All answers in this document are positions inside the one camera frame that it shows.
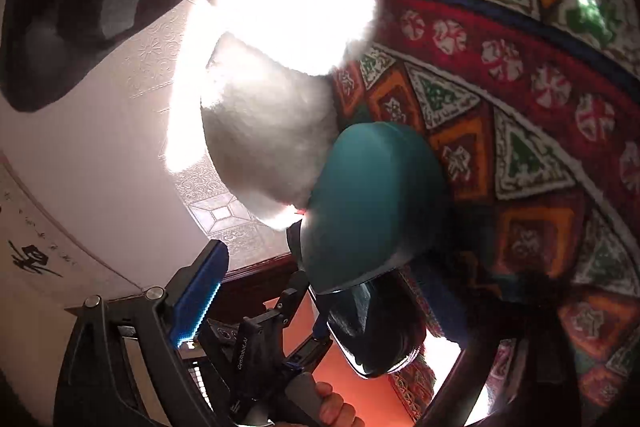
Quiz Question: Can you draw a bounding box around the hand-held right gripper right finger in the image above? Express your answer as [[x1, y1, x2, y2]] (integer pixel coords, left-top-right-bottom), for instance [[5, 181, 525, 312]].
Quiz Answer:
[[425, 302, 586, 427]]

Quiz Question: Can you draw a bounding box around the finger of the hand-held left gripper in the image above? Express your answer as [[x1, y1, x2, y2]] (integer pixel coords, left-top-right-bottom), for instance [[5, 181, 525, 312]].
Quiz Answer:
[[272, 269, 313, 323], [284, 317, 335, 370]]

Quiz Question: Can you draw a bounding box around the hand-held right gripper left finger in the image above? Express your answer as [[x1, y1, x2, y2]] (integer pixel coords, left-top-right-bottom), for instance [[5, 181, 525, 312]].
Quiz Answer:
[[52, 239, 231, 427]]

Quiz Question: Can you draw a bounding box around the person's left hand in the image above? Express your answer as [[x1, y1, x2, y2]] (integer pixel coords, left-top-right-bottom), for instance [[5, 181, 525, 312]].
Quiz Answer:
[[314, 381, 367, 427]]

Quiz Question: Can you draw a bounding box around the white plush toy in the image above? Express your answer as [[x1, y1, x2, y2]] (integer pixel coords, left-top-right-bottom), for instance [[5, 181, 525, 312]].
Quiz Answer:
[[165, 0, 386, 230]]

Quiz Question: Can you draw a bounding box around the patterned red blanket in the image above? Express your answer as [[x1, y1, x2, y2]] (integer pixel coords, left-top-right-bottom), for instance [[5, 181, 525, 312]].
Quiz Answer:
[[330, 0, 640, 427]]

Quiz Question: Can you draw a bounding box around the dark grey cloth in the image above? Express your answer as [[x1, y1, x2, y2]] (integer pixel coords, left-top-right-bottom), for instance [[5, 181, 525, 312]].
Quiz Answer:
[[0, 0, 291, 112]]

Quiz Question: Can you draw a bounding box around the calligraphy wall scroll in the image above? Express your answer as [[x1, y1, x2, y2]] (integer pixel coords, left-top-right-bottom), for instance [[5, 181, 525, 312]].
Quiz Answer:
[[0, 154, 151, 323]]

